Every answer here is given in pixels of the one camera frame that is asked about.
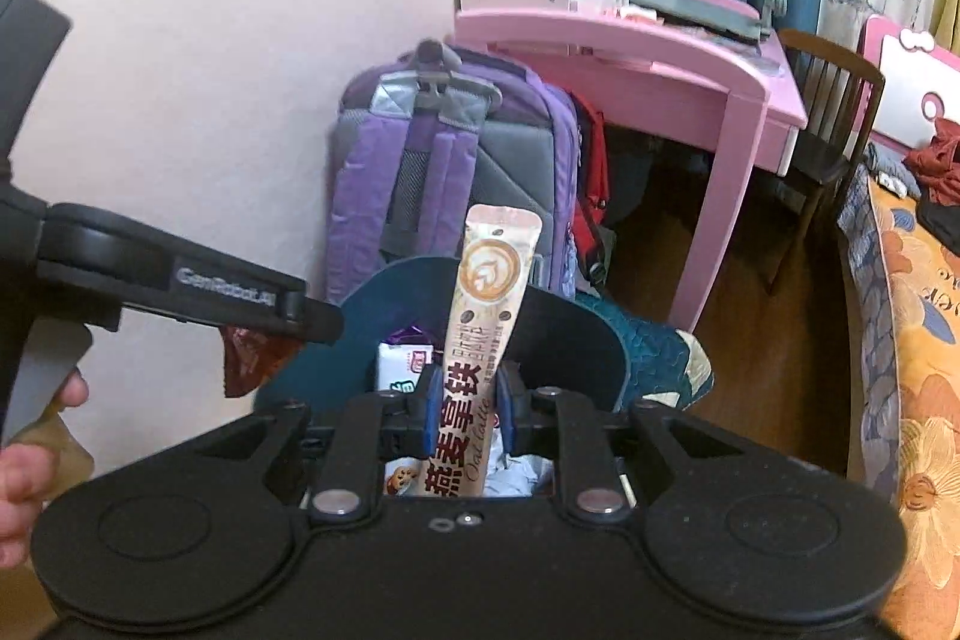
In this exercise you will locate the purple snack wrapper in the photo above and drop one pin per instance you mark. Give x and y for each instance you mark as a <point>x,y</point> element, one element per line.
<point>409,335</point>

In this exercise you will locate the pink desk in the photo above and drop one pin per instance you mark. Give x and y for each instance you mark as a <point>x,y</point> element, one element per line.
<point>675,78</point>

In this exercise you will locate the person's left hand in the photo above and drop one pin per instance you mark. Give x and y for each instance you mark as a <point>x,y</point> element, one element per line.
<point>26,497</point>

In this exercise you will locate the white paper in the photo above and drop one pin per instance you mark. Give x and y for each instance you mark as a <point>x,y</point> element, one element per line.
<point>517,479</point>

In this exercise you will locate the red clothes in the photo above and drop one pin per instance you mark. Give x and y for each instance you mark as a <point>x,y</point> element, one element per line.
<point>941,168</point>

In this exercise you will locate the black clothes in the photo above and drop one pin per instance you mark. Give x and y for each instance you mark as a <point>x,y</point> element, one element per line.
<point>945,224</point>

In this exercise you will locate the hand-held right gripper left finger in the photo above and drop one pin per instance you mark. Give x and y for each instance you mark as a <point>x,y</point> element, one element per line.
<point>431,409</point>

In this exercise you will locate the grey desk clamp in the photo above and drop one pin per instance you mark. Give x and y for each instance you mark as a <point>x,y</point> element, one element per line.
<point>775,6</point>

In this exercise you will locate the pink white bed headboard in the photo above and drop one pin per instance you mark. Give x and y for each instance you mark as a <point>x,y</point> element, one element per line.
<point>907,85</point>

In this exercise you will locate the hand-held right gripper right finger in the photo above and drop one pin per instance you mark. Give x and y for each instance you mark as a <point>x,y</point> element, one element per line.
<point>507,416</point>

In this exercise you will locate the red bag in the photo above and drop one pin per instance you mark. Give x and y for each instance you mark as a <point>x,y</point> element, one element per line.
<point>592,183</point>

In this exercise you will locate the grey white cloth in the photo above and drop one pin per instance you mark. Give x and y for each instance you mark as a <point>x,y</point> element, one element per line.
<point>889,175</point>

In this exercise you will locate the beige coffee stick packet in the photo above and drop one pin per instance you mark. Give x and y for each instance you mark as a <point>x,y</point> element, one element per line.
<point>484,310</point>

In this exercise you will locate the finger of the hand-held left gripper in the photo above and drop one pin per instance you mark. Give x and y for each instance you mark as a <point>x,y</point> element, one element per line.
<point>319,321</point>

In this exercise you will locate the white green packet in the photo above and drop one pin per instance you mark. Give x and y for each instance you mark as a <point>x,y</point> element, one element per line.
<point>397,371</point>

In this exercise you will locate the dark teal trash bin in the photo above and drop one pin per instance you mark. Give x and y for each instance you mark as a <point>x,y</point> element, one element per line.
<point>570,340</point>

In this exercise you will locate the red brown wrapper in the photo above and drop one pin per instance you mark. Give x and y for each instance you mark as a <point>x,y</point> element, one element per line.
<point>251,362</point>

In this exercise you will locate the purple grey backpack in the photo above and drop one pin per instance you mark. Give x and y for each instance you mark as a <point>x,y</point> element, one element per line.
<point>450,175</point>

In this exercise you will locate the dark wooden chair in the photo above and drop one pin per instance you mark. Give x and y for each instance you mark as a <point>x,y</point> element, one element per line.
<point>825,160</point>

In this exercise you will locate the packet with dog picture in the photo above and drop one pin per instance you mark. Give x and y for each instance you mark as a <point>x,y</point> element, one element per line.
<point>402,479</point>

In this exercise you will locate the patchwork quilt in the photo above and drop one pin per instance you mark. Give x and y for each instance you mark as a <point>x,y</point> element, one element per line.
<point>660,355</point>

